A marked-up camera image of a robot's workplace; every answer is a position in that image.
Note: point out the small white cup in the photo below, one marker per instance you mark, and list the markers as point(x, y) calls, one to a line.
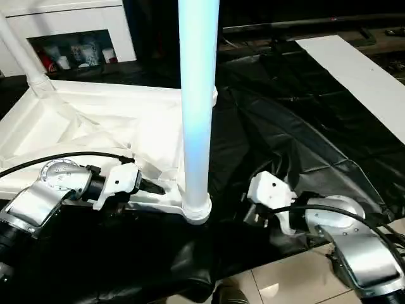
point(63, 62)
point(108, 56)

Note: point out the white plastic table top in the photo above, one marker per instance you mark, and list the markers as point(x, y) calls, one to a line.
point(95, 104)

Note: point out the white plastic table leg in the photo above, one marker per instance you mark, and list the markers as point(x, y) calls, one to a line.
point(22, 50)
point(215, 96)
point(197, 95)

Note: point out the white display cabinet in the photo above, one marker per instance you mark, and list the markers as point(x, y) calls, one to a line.
point(63, 19)

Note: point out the black work mat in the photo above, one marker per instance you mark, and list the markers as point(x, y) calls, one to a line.
point(284, 111)

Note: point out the white blue patterned jar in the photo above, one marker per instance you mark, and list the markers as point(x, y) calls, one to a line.
point(89, 54)

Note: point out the red bottle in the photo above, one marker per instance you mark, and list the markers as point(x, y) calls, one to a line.
point(47, 62)

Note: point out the black cabinet with gold label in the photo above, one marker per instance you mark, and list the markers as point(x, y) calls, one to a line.
point(284, 12)

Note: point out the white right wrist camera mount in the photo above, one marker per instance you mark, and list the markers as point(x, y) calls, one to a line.
point(269, 187)

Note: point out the white flat board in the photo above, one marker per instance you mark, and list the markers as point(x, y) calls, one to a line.
point(364, 79)

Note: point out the dark robot right foot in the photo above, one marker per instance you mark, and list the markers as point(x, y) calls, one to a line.
point(232, 294)

